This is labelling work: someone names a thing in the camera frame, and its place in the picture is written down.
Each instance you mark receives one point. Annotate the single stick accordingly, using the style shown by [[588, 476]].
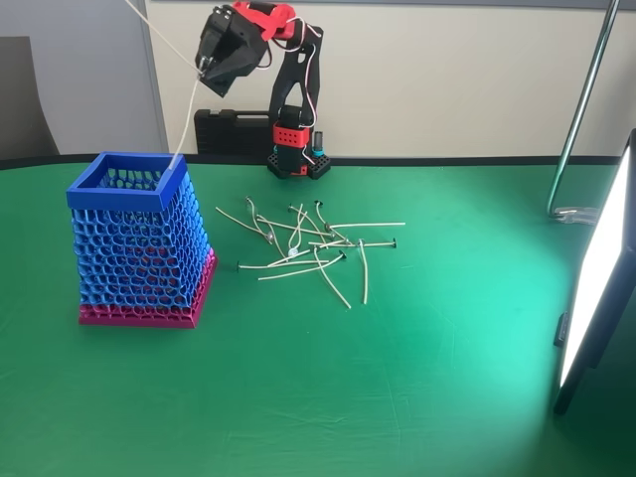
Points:
[[164, 37]]

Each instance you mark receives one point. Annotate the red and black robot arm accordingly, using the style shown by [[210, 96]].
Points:
[[293, 94]]

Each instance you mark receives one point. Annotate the blue magenta lattice basket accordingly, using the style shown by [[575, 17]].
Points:
[[114, 199]]

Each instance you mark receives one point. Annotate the black plastic tool case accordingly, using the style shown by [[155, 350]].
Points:
[[233, 131]]

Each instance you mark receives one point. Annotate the dark grey chair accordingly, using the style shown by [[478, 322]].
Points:
[[20, 99]]

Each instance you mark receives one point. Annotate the green cloth with black rim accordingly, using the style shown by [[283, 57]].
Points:
[[298, 397]]

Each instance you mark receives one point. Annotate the chrome metal stand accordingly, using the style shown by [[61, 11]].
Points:
[[584, 99]]

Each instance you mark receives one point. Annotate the white LED light panel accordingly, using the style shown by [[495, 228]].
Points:
[[596, 278]]

